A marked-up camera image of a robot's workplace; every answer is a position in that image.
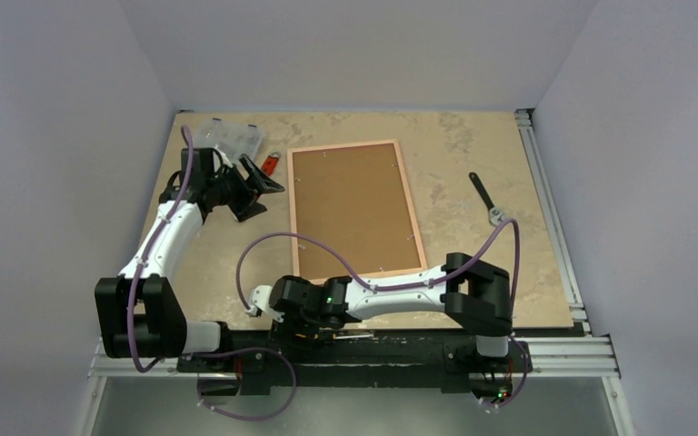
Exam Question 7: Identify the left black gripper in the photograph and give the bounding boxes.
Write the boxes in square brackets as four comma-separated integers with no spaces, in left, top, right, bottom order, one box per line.
[207,155,283,221]

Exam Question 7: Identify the pink picture frame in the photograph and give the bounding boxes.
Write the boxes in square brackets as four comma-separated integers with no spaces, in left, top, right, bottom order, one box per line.
[287,140,428,282]

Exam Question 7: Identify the yellow black screwdriver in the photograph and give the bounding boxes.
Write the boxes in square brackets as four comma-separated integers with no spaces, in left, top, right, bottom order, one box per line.
[295,329,375,342]

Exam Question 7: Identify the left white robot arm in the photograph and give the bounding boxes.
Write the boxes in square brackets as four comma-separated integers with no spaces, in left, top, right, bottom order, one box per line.
[95,147,284,372]

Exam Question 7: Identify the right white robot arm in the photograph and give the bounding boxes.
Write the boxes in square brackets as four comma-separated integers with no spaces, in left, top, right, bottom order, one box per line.
[250,253,514,370]

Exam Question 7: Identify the clear plastic screw box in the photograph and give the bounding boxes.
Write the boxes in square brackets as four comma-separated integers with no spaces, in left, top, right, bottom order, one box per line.
[193,118,265,161]

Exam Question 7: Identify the black adjustable wrench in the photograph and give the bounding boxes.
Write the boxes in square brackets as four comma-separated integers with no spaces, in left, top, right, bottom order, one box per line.
[468,172,505,227]

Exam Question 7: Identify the red handled adjustable wrench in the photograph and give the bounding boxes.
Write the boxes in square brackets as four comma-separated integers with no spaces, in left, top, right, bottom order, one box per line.
[261,152,281,176]

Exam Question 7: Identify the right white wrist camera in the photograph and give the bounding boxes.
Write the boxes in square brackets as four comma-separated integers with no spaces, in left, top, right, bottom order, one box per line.
[245,285,283,322]

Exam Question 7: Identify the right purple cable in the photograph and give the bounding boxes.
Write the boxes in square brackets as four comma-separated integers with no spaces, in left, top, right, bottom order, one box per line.
[235,217,522,317]

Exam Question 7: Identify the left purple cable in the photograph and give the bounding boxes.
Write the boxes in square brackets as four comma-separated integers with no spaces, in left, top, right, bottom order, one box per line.
[127,124,196,374]

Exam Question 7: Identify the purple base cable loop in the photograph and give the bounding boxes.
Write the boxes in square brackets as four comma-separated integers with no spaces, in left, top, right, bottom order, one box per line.
[194,347,300,423]

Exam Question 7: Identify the aluminium frame rail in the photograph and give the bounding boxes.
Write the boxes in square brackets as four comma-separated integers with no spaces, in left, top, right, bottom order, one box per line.
[86,108,623,381]

